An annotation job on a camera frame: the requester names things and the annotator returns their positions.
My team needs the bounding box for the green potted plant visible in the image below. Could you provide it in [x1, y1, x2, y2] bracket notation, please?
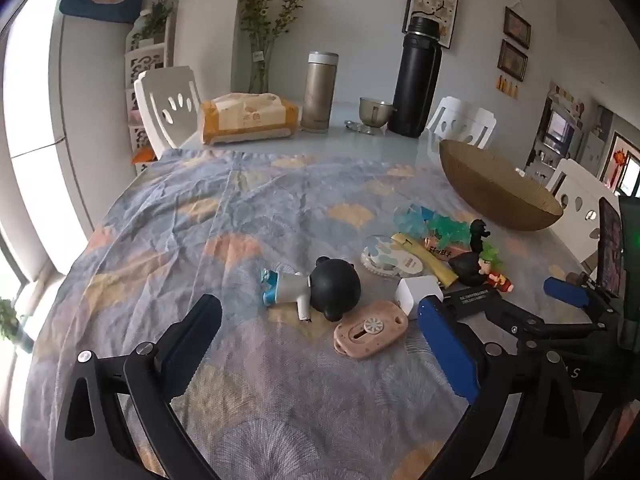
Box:
[0, 299, 33, 356]

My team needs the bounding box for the small black dinosaur figurine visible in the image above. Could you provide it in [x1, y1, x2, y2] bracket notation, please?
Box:
[469, 219, 492, 253]

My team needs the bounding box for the window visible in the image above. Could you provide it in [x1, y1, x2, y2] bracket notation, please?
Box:
[605, 131, 640, 200]

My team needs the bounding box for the black-headed white figurine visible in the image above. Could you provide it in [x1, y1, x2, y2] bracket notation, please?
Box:
[260, 256, 362, 322]

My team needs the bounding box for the glass vase with flowers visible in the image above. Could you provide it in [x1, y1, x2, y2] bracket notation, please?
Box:
[239, 0, 304, 95]

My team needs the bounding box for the floral printed tablecloth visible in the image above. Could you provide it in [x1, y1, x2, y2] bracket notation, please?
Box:
[47, 149, 601, 480]

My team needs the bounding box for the glass ashtray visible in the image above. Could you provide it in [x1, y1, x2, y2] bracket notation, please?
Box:
[344, 120, 386, 136]

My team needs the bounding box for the brown woven bowl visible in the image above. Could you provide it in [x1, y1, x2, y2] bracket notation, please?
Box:
[439, 139, 565, 232]

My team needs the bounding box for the round white blue toy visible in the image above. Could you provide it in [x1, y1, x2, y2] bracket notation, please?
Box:
[361, 235, 426, 278]

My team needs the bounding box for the gold thermos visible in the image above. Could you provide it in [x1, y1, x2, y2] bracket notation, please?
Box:
[301, 51, 339, 134]

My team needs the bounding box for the artificial plant with blue flower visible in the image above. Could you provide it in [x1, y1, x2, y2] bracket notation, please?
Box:
[132, 0, 176, 43]

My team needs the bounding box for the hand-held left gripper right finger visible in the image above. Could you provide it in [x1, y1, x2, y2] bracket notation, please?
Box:
[417, 294, 583, 480]

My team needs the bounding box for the metal footed cup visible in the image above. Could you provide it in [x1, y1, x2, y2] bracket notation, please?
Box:
[359, 97, 394, 128]

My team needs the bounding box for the black round toy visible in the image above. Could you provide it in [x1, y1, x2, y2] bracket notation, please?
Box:
[447, 251, 485, 287]

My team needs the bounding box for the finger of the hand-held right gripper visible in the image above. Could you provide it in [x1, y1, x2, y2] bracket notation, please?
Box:
[543, 272, 621, 332]
[441, 286, 551, 347]

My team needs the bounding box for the yellow tube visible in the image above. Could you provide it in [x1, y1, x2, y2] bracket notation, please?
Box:
[391, 232, 460, 287]

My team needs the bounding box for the tan printed packet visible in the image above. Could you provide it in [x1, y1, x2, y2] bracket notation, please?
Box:
[422, 237, 471, 262]

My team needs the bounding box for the small framed picture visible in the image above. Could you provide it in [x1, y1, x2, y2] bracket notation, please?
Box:
[497, 39, 529, 82]
[503, 6, 532, 50]

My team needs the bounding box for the green crystal toy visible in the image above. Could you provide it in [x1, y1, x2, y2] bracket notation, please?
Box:
[425, 214, 473, 248]

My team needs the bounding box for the tall black thermos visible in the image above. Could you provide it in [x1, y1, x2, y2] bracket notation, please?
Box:
[387, 16, 443, 138]

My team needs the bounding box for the white plastic chair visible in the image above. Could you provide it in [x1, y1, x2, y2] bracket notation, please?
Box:
[425, 96, 498, 150]
[134, 66, 203, 158]
[545, 158, 621, 263]

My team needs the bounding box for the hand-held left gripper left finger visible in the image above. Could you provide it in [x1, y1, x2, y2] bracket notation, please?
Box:
[54, 294, 223, 480]

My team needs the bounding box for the white carved shelf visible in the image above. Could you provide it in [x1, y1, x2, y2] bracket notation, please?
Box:
[124, 15, 173, 153]

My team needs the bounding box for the white cube charger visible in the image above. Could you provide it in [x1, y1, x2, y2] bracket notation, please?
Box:
[396, 276, 445, 320]

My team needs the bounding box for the cluttered cabinet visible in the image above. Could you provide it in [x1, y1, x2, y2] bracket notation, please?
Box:
[525, 82, 586, 176]

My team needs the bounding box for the orange tissue pack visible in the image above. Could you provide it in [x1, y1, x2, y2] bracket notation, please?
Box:
[198, 92, 301, 146]

